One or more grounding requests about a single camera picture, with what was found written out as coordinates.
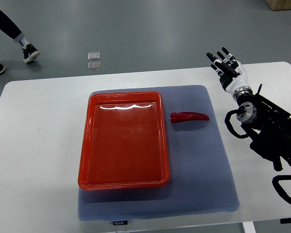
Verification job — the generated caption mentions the person leg dark trousers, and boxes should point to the person leg dark trousers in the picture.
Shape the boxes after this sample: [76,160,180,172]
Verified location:
[0,10,24,41]

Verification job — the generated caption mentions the black table label front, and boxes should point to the black table label front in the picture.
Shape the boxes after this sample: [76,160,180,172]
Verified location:
[113,220,128,226]

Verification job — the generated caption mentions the dark blue label right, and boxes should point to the dark blue label right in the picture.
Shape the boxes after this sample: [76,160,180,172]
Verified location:
[280,218,291,224]

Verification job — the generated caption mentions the red plastic tray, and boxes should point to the red plastic tray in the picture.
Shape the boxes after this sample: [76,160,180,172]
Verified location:
[78,91,170,191]

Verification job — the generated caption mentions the white table leg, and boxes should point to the white table leg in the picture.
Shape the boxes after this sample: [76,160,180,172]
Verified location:
[242,221,256,233]

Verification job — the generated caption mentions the red chili pepper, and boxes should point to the red chili pepper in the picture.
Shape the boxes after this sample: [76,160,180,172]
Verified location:
[170,112,210,123]

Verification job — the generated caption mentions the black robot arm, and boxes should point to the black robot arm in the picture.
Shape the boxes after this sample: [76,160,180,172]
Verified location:
[225,86,291,205]

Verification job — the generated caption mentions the upper floor metal plate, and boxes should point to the upper floor metal plate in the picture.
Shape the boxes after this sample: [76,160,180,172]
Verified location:
[88,51,100,61]

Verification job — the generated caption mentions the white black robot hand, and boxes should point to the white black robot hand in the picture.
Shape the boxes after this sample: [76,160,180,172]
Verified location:
[206,47,252,99]

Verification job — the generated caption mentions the blue-grey mesh mat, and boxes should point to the blue-grey mesh mat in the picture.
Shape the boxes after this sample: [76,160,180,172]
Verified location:
[78,85,239,221]

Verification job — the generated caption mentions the cardboard box corner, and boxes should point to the cardboard box corner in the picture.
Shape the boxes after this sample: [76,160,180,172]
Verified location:
[266,0,291,11]

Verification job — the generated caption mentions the black white sneaker right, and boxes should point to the black white sneaker right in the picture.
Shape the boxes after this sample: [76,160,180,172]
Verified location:
[22,44,40,64]

